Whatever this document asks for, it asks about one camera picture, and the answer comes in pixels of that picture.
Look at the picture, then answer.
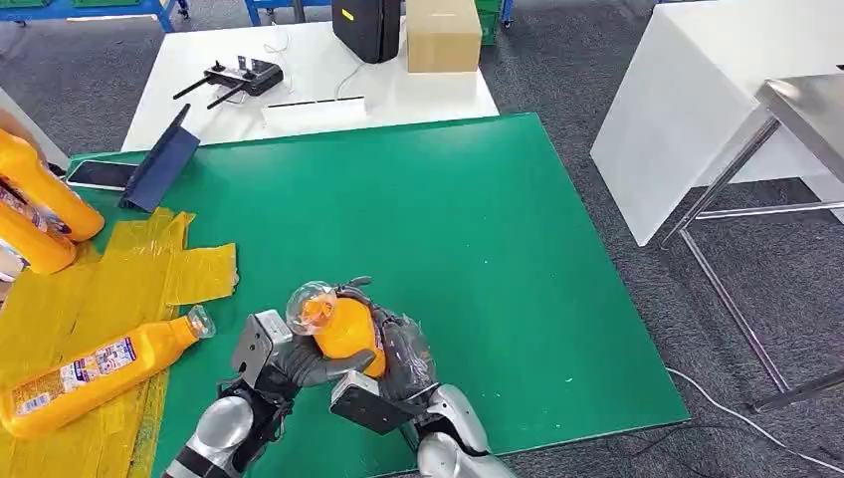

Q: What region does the robot left grey hand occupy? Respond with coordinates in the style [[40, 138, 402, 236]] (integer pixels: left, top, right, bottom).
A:
[[273, 333, 378, 391]]

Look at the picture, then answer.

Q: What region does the blue metal frame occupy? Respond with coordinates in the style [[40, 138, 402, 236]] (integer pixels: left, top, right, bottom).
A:
[[0, 0, 192, 33], [244, 0, 334, 26]]

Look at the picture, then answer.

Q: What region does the black bag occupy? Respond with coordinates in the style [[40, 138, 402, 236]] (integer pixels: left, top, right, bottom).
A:
[[331, 0, 403, 65]]

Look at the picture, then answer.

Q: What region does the white floor cable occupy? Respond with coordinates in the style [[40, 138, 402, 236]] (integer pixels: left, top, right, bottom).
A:
[[666, 366, 844, 475]]

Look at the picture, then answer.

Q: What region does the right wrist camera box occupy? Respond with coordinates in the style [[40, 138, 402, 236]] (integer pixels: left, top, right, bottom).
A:
[[329, 370, 430, 437]]

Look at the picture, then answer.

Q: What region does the orange drink bottle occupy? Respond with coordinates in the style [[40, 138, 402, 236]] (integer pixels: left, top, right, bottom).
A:
[[285, 280, 390, 380], [0, 304, 217, 441], [0, 128, 106, 243], [0, 197, 79, 276]]

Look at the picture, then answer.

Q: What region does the steel bench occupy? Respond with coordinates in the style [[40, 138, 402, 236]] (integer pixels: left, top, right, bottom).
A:
[[659, 72, 844, 413]]

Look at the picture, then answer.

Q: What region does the yellow plastic sheet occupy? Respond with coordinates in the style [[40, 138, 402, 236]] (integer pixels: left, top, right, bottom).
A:
[[0, 208, 239, 478]]

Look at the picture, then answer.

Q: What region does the robot right grey hand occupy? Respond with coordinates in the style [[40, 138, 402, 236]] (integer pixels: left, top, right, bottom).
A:
[[332, 276, 439, 403]]

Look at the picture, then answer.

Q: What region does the white flat box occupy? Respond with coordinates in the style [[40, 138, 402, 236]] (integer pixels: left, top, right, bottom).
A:
[[261, 96, 368, 131]]

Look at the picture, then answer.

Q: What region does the dark blue tablet case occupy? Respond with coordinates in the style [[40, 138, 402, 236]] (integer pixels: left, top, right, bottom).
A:
[[118, 104, 201, 214]]

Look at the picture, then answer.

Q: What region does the smartphone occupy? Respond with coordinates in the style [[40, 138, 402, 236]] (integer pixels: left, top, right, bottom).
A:
[[66, 159, 139, 193]]

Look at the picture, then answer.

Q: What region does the white table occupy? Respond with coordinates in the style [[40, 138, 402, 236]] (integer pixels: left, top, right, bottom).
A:
[[121, 18, 501, 153]]

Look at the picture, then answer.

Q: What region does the white cable on table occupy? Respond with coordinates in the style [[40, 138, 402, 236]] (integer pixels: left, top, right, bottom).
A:
[[333, 62, 366, 101]]

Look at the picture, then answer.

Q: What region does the brown cardboard box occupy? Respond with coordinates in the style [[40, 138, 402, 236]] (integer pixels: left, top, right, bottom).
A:
[[405, 0, 484, 74]]

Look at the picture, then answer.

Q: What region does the green table mat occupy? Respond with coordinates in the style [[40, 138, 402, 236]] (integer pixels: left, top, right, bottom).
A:
[[66, 112, 691, 478]]

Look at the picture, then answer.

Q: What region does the black remote controller with antennas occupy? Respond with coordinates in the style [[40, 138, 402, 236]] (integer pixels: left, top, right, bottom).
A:
[[172, 56, 286, 112]]

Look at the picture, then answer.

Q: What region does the green crate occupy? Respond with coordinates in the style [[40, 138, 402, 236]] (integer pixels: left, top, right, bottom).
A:
[[474, 0, 507, 46]]

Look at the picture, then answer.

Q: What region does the white cabinet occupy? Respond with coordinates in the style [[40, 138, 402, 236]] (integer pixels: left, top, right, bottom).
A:
[[589, 0, 844, 247]]

